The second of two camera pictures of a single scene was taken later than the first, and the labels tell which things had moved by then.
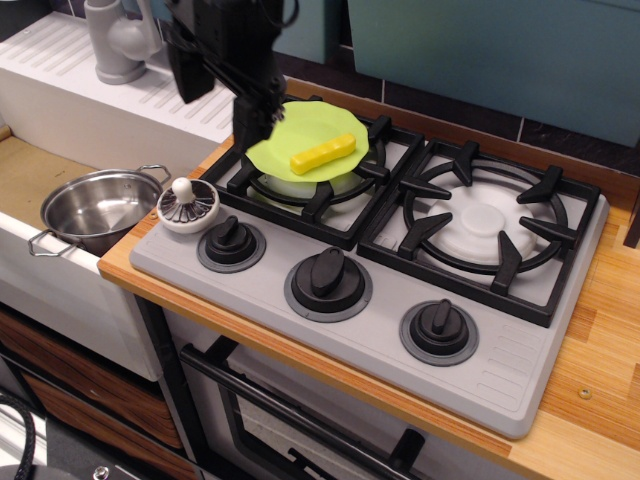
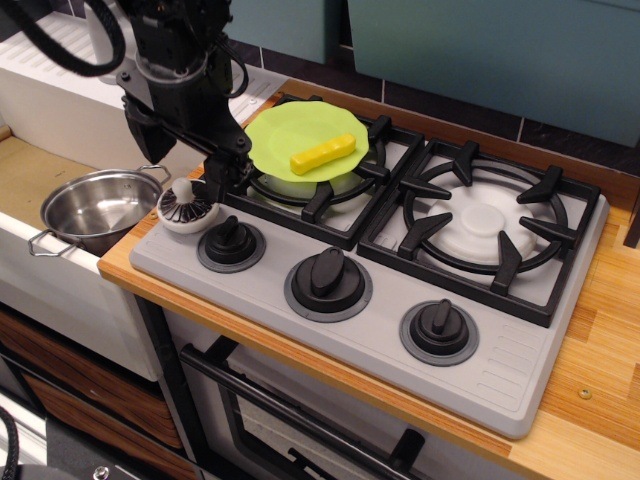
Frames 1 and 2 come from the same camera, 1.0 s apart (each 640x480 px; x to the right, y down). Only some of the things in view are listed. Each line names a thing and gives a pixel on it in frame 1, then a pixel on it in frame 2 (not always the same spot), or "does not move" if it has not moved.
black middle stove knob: [328, 286] does not move
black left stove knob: [231, 247] does not move
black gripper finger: [193, 75] to [154, 137]
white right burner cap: [479, 215] does not move
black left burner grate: [337, 211] does not move
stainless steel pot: [97, 210] does not move
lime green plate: [304, 125] does not move
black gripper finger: [252, 121] to [224, 174]
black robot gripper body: [230, 44] to [189, 95]
